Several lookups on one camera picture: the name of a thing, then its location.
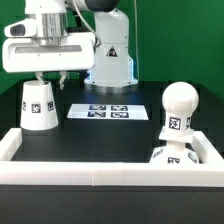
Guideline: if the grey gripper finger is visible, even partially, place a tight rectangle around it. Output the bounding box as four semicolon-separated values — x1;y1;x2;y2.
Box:
59;71;67;90
35;72;44;84

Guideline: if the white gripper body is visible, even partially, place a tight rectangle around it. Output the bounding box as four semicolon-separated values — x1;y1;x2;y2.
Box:
2;36;95;73

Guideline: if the white lamp shade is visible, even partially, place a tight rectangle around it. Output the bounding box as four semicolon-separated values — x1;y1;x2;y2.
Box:
20;80;58;131

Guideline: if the white lamp bulb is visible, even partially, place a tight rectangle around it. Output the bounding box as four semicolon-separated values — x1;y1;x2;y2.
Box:
160;82;199;141

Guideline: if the white lamp base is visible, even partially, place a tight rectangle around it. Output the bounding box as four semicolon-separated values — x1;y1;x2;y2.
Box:
150;127;199;165

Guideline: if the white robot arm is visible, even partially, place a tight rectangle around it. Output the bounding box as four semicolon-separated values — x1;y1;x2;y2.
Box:
2;0;138;92

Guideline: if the white marker sheet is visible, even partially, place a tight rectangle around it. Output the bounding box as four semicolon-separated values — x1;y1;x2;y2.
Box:
67;104;148;120

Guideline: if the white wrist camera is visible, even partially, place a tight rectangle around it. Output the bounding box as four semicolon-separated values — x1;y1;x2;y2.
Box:
4;18;37;38

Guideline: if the white U-shaped frame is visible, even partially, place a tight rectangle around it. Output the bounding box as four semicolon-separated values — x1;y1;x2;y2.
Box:
0;128;224;187

